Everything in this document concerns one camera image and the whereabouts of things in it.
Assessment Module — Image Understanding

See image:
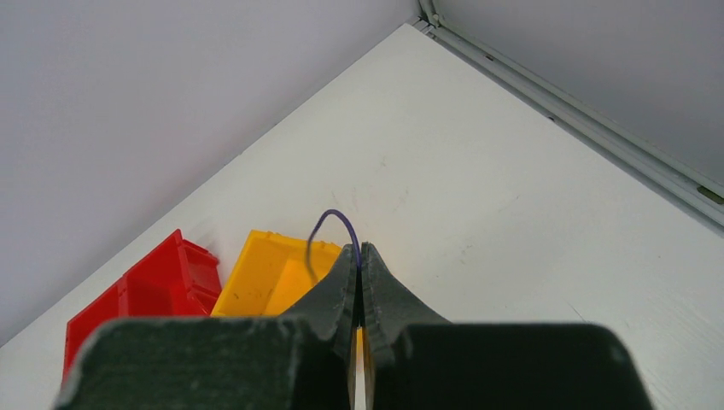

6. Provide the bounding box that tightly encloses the right red plastic bin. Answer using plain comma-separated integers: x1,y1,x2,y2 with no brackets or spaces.
120,230,221,317

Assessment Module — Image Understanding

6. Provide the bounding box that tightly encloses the aluminium frame rail right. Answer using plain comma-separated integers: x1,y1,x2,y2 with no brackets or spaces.
420,1,723,233

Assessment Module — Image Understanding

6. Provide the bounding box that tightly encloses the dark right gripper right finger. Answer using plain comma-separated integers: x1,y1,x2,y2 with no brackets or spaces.
359,243,652,409

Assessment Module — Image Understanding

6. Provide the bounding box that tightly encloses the red plastic bin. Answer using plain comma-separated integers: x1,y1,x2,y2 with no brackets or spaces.
120,230,221,317
62,278,129,380

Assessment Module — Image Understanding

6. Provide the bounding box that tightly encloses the left red plastic bin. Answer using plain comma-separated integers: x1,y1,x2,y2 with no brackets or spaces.
62,278,129,380

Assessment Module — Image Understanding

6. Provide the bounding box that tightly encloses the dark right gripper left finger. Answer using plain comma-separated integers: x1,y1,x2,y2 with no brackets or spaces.
53,244,359,409

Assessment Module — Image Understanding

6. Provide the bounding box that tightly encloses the yellow plastic bin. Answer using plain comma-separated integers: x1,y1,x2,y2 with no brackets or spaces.
210,229,365,363

